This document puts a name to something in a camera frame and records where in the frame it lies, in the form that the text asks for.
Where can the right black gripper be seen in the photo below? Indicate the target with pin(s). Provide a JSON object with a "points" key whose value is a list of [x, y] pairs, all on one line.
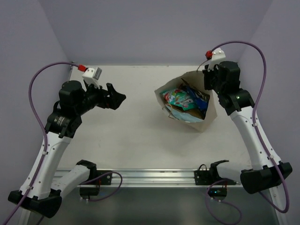
{"points": [[207, 73]]}

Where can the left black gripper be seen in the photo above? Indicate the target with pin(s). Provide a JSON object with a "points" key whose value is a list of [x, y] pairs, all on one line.
{"points": [[108, 96]]}

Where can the teal Fox's candy bag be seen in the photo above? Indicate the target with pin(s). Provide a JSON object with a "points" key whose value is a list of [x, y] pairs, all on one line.
{"points": [[179, 98]]}

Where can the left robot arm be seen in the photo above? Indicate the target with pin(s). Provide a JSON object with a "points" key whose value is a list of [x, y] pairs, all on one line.
{"points": [[39, 193]]}

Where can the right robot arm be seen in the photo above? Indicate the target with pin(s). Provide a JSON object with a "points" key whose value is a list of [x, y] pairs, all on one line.
{"points": [[267, 170]]}

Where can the blue snack packet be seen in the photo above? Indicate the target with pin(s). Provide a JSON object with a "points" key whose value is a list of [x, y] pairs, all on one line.
{"points": [[200, 99]]}

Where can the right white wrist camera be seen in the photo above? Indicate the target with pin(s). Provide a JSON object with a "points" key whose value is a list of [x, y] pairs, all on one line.
{"points": [[214, 57]]}

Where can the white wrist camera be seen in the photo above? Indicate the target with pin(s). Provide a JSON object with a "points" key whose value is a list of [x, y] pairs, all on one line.
{"points": [[91, 76], [214, 57]]}

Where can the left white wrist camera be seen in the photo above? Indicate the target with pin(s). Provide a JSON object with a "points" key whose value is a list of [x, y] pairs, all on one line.
{"points": [[91, 76]]}

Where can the aluminium mounting rail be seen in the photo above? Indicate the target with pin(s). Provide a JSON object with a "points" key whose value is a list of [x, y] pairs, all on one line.
{"points": [[154, 178]]}

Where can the left black base bracket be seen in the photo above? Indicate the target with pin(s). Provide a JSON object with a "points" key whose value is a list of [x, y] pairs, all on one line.
{"points": [[90, 188]]}

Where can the black base bracket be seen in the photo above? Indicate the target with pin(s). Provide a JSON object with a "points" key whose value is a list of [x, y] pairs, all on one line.
{"points": [[203, 176], [90, 188]]}

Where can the right black base bracket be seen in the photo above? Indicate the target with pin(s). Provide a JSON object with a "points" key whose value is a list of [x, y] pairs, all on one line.
{"points": [[203, 176]]}

